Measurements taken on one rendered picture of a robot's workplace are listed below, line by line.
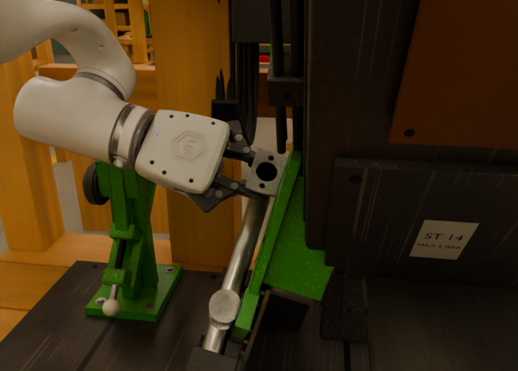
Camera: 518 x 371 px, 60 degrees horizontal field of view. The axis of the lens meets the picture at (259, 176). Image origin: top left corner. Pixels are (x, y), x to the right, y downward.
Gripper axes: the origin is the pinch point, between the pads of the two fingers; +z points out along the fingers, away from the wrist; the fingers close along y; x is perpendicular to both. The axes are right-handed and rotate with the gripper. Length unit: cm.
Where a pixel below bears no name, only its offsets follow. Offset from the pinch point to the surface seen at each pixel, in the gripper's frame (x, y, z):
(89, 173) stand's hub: 15.8, -2.1, -26.8
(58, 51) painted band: 859, 483, -560
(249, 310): -2.9, -16.5, 3.6
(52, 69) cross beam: 28, 20, -48
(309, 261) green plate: -5.7, -10.0, 8.3
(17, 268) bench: 45, -19, -44
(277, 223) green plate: -9.5, -8.0, 3.6
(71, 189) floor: 283, 53, -143
